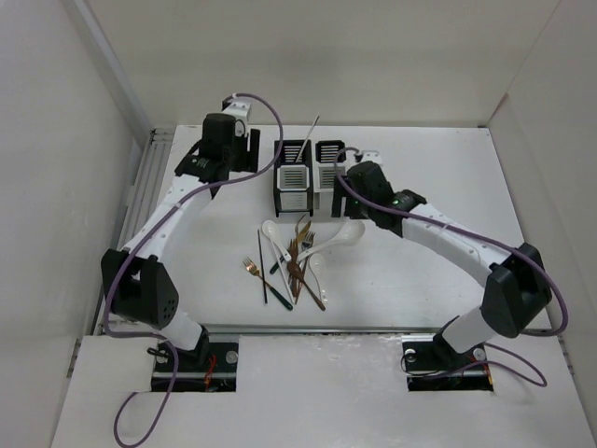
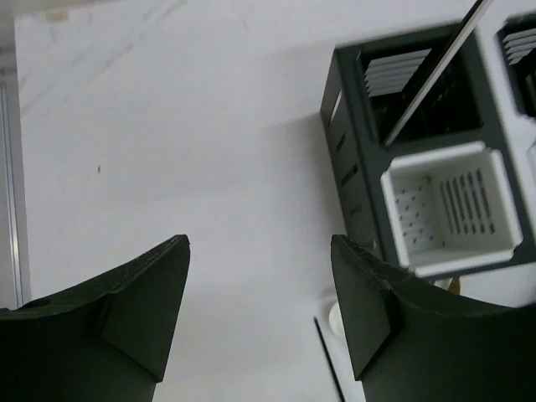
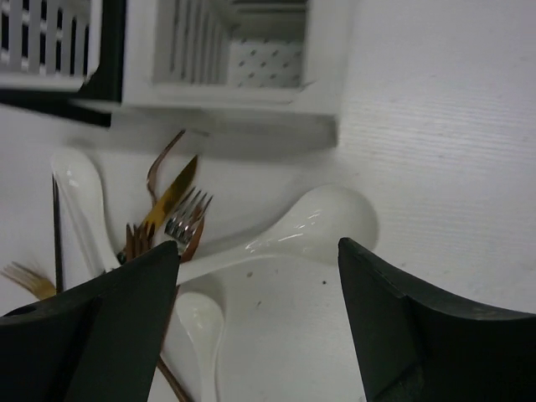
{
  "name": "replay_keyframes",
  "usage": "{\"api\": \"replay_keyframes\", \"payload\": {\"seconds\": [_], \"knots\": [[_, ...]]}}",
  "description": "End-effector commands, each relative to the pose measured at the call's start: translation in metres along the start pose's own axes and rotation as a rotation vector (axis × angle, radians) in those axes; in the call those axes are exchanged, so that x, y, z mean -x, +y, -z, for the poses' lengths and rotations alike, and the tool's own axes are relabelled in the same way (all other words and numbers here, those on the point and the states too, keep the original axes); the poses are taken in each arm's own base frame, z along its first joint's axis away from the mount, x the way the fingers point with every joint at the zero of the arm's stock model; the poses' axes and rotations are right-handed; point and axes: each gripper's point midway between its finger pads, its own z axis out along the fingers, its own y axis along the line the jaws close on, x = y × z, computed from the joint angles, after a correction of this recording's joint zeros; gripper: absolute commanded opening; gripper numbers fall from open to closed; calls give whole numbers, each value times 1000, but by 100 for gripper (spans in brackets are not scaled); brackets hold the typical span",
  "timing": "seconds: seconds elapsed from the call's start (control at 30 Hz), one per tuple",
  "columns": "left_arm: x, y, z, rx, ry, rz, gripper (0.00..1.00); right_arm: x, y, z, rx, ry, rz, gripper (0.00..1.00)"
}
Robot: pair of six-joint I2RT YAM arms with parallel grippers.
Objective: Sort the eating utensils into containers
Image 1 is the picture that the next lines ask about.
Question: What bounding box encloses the large white ceramic spoon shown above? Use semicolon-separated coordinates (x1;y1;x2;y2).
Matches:
297;220;366;262

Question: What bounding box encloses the white chopstick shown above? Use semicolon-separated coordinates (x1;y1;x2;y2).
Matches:
278;258;294;304
294;114;321;163

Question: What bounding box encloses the black chopstick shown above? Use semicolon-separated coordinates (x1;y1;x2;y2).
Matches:
257;229;269;305

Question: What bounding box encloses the small white ceramic spoon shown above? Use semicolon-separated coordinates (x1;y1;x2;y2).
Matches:
309;253;327;303

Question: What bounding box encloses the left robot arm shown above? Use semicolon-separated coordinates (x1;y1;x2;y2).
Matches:
101;103;260;371

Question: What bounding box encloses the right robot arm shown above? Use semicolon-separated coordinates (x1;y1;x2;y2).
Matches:
331;161;552;371

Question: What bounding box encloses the black slotted utensil container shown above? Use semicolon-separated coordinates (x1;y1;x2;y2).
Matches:
272;139;314;217

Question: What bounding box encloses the white slotted utensil container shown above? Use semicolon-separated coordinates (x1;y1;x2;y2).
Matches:
312;140;346;214

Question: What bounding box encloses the copper knife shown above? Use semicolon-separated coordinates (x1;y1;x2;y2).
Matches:
295;215;311;244

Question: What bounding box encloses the silver copper fork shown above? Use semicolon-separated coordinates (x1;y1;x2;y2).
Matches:
301;231;315;250

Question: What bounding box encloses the copper spoon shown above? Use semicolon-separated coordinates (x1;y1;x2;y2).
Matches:
287;261;326;312

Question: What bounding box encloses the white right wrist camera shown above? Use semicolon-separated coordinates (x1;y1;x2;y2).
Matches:
354;150;383;166

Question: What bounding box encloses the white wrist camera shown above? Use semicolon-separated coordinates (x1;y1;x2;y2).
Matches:
221;95;252;124
354;150;383;166

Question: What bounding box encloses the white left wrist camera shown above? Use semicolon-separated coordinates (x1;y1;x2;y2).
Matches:
221;95;252;124

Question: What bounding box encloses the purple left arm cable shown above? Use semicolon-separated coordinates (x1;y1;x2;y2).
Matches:
103;92;285;445

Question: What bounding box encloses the gold knife green handle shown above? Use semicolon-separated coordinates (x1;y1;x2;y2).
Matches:
267;221;312;274

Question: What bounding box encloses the aluminium rail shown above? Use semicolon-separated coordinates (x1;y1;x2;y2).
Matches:
92;128;561;342

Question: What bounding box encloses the gold fork green handle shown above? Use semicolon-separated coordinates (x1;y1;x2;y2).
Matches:
243;258;294;311

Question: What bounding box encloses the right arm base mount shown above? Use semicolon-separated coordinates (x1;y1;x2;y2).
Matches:
400;342;493;392

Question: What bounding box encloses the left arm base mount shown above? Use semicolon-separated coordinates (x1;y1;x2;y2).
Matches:
146;339;240;393

